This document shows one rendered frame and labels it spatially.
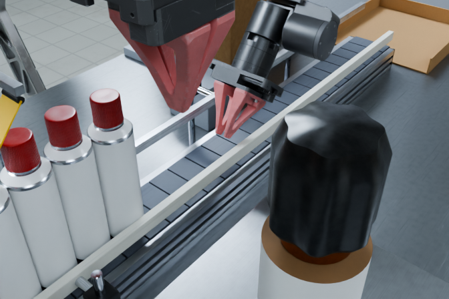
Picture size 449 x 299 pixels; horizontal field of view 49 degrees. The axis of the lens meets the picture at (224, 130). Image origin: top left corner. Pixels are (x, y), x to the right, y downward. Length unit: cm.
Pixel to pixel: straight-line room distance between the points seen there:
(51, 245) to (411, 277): 42
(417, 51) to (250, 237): 76
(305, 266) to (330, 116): 12
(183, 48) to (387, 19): 117
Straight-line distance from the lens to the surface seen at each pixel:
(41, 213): 55
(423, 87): 114
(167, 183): 74
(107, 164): 58
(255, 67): 72
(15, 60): 169
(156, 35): 26
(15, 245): 55
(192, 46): 29
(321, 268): 39
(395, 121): 100
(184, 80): 31
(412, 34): 137
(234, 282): 62
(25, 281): 58
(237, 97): 71
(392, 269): 66
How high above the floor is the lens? 137
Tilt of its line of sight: 36 degrees down
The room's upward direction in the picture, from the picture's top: straight up
